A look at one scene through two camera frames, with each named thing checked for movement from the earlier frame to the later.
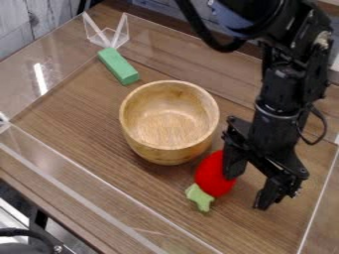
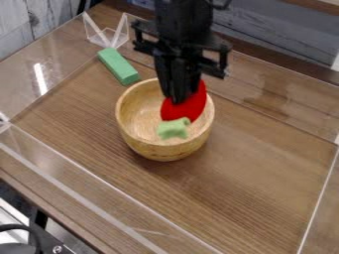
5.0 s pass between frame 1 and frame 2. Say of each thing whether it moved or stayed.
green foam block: stayed
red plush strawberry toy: moved
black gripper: moved
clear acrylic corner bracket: stayed
